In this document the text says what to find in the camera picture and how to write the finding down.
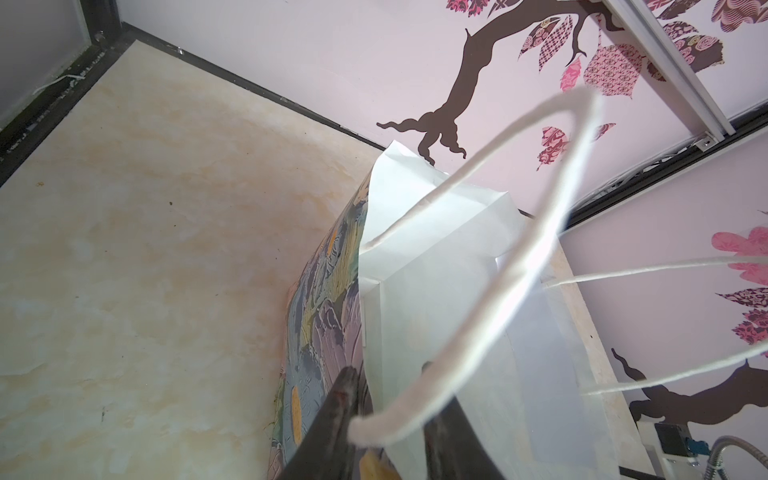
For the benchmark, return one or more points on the floral paper gift bag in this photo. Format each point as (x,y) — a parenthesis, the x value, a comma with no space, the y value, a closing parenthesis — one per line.
(433,288)

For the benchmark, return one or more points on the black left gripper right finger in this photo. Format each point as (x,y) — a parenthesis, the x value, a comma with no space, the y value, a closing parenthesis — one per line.
(453,450)

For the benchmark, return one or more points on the aluminium rail back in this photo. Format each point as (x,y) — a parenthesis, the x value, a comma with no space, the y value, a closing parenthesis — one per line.
(691,102)

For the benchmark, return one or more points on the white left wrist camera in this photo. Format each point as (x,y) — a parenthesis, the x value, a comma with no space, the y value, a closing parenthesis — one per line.
(676,455)

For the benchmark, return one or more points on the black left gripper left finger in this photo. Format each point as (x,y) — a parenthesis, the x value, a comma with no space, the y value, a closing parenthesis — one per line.
(325,453)

